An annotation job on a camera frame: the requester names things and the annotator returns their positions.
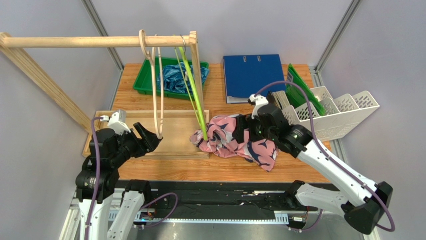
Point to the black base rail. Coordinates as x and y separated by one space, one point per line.
220 201

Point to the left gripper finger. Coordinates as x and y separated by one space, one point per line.
150 143
144 133

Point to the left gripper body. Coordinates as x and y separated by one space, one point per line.
130 145

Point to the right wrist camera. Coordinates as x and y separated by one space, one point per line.
258 101

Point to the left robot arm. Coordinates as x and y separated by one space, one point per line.
99 176

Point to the green plastic hanger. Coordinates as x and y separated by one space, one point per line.
191 86

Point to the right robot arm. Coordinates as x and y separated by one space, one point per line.
359 200

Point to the booklets in organizer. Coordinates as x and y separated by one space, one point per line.
279 99

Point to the green plastic tray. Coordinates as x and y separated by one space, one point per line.
143 82

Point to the white perforated file organizer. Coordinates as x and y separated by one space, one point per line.
343 114

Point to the blue ring binder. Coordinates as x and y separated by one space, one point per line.
245 75

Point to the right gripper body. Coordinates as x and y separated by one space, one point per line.
249 126

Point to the green plastic folder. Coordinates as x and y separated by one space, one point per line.
295 96

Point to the pink patterned shorts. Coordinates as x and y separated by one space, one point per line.
220 142

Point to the wooden clothes rack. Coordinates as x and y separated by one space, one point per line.
177 123

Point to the blue patterned shorts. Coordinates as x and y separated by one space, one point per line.
173 80

